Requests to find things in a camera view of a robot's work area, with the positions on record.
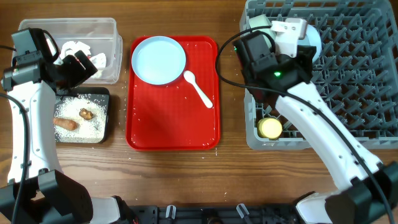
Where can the black food waste tray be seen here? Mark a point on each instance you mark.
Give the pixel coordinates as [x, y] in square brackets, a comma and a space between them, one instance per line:
[102, 99]

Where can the orange carrot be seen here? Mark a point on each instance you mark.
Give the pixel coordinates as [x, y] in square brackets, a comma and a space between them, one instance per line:
[65, 123]

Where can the green bowl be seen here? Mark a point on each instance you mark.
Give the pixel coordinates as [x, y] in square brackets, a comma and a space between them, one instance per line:
[262, 20]

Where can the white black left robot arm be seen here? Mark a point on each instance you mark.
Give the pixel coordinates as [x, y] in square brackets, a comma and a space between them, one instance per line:
[37, 190]

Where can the yellow plastic cup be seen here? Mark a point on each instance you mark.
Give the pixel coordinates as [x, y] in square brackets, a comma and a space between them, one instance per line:
[269, 128]

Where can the black mounting rail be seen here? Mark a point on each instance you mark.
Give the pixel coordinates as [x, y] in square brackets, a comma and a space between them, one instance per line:
[264, 214]

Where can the light blue bowl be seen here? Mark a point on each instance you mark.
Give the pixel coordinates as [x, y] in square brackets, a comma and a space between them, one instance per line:
[313, 39]

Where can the grey dishwasher rack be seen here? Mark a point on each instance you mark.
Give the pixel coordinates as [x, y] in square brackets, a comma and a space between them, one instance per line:
[356, 71]

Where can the clear plastic waste bin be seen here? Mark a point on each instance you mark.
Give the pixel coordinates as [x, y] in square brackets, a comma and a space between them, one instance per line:
[100, 33]

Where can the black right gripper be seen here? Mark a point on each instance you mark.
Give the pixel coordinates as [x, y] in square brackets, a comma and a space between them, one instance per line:
[305, 53]

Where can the red serving tray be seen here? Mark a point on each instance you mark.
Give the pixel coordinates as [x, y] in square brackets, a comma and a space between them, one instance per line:
[173, 117]

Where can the white plastic spoon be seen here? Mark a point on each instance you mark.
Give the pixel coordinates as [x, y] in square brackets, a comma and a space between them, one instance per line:
[191, 79]

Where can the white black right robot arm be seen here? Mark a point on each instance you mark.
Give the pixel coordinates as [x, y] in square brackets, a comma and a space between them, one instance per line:
[366, 189]

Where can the white rice pile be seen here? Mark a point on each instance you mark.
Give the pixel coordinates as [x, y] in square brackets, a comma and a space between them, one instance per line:
[90, 130]

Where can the light blue plate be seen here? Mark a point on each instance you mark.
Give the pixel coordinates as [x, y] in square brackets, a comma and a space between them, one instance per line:
[158, 60]

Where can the brown mushroom piece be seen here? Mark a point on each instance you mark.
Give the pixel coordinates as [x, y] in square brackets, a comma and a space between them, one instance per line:
[86, 114]

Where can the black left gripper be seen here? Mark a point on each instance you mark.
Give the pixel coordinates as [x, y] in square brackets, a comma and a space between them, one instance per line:
[81, 74]

